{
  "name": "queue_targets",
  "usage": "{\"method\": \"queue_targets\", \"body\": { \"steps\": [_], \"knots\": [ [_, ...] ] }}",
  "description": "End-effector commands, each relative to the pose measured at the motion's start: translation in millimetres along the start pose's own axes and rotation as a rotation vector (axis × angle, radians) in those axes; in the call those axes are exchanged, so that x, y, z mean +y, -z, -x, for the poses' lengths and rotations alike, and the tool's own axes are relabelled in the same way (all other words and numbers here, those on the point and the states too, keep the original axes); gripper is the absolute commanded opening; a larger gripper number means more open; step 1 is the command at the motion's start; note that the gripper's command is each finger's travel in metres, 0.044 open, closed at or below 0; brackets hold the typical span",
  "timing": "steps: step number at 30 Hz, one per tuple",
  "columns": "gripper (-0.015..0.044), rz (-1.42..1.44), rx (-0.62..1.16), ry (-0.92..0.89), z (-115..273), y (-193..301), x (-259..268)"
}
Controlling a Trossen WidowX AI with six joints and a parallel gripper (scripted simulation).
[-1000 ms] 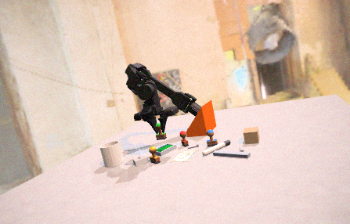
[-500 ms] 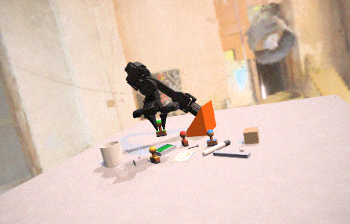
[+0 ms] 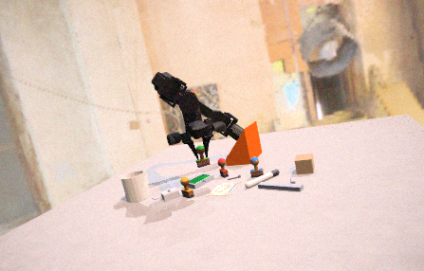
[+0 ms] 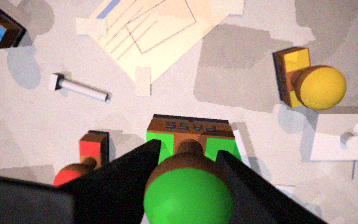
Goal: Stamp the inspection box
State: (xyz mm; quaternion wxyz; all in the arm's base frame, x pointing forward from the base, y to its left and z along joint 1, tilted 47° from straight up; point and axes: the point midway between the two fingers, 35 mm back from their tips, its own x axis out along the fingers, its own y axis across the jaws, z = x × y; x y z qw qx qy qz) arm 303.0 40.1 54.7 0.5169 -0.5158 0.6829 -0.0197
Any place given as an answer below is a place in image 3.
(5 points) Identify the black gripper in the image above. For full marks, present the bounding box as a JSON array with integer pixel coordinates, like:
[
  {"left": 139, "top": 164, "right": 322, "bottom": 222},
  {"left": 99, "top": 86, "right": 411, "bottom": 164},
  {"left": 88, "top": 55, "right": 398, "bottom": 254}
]
[{"left": 167, "top": 109, "right": 227, "bottom": 160}]

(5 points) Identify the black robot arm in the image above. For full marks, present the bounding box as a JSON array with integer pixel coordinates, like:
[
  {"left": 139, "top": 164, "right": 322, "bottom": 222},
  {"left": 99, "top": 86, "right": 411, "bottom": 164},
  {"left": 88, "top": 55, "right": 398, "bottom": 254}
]
[{"left": 151, "top": 72, "right": 244, "bottom": 141}]

